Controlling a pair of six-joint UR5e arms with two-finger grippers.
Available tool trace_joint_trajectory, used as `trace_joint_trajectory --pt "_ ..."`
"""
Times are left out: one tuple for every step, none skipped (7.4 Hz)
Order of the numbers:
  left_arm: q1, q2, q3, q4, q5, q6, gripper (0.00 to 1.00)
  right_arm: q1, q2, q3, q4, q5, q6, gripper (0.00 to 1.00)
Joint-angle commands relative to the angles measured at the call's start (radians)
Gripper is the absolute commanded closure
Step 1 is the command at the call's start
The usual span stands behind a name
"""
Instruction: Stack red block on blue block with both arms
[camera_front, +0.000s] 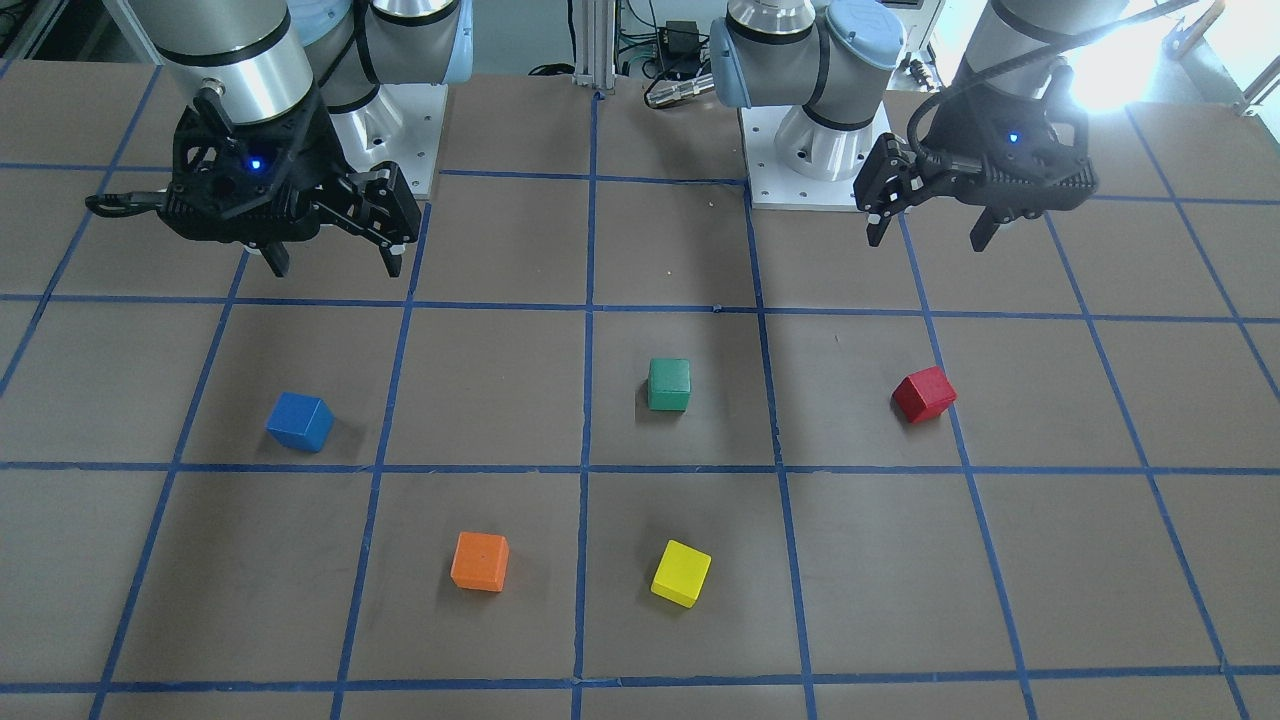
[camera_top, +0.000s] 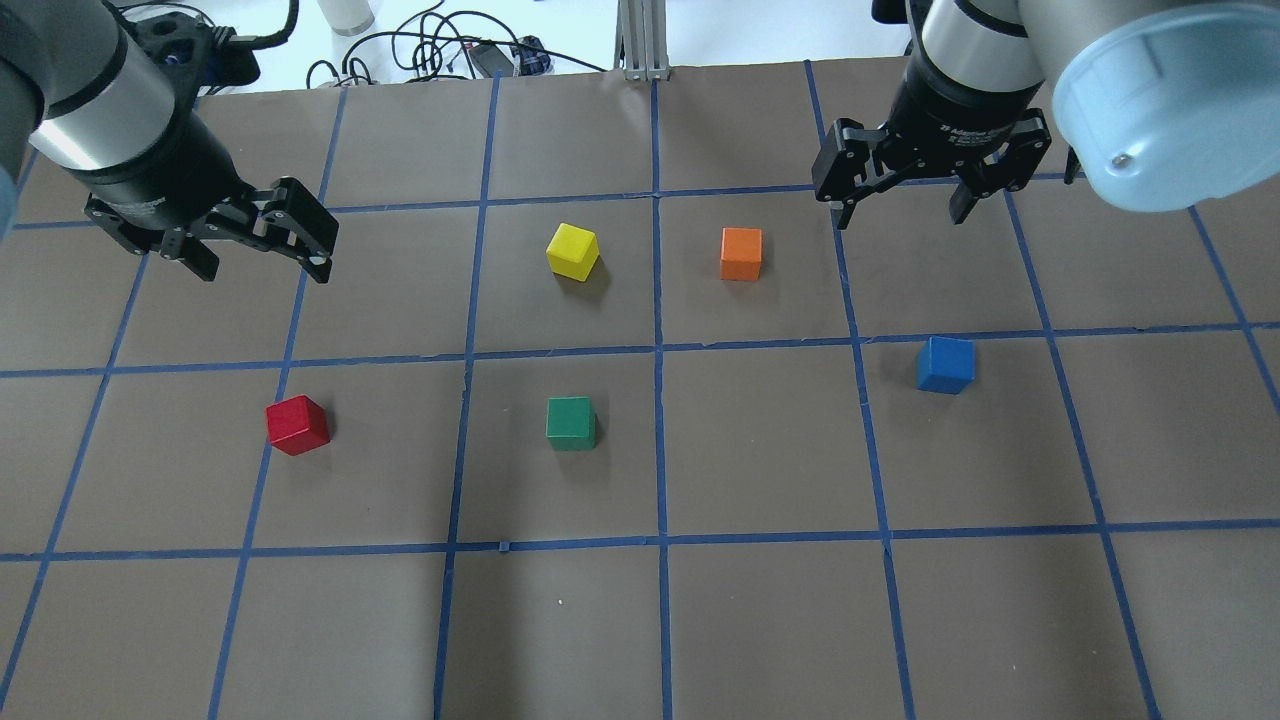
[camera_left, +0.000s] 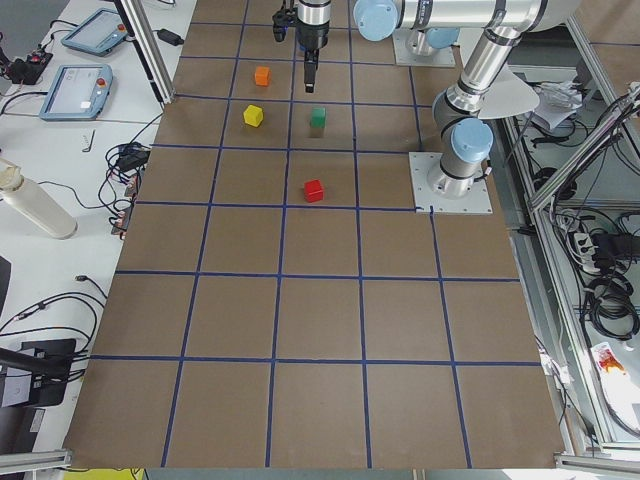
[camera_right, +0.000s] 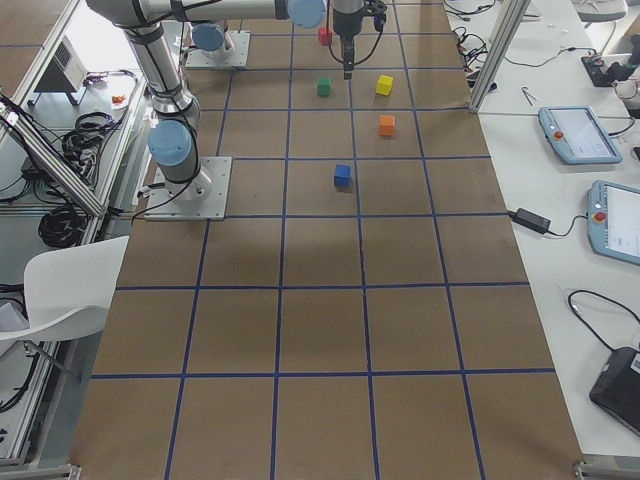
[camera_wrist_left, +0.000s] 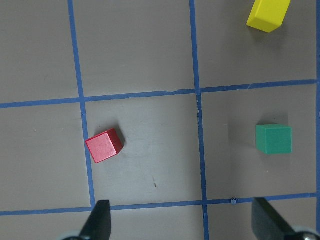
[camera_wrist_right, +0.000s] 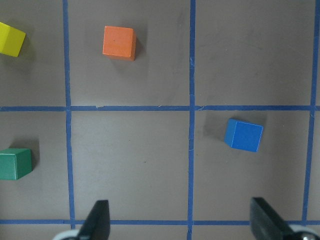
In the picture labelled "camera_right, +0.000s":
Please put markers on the red block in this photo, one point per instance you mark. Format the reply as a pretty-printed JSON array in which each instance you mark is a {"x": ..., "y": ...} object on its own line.
[{"x": 325, "y": 36}]

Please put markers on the green block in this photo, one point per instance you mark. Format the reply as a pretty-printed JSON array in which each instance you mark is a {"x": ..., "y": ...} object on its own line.
[{"x": 323, "y": 87}]

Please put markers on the yellow block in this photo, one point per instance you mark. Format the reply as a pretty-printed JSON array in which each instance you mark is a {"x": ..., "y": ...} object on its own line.
[{"x": 384, "y": 85}]

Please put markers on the orange block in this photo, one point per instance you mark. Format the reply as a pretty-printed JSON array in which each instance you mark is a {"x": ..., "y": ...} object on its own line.
[{"x": 386, "y": 125}]

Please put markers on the blue block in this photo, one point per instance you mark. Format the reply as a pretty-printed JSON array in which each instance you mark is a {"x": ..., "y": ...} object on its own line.
[{"x": 342, "y": 176}]

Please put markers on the upper teach pendant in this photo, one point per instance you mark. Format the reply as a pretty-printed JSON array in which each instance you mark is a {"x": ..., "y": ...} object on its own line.
[{"x": 576, "y": 135}]

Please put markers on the teach pendant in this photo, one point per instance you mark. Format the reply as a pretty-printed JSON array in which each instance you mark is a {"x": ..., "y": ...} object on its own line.
[
  {"x": 613, "y": 220},
  {"x": 576, "y": 135}
]

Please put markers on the black power adapter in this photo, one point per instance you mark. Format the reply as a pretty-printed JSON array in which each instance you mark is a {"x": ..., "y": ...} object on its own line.
[{"x": 530, "y": 220}]

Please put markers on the grey box on shelf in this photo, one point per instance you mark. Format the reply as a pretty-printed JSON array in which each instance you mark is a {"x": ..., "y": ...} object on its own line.
[{"x": 65, "y": 74}]

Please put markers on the lower teach pendant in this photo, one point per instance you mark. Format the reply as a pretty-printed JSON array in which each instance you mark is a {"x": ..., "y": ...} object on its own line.
[{"x": 613, "y": 220}]

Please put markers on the white chair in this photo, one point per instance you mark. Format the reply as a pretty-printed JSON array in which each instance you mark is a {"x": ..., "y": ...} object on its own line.
[{"x": 67, "y": 294}]

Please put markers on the black device on desk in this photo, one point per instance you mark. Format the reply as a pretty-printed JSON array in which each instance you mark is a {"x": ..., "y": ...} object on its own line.
[{"x": 616, "y": 390}]

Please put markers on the aluminium frame post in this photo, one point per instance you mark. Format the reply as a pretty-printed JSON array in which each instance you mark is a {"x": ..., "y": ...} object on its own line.
[{"x": 504, "y": 30}]

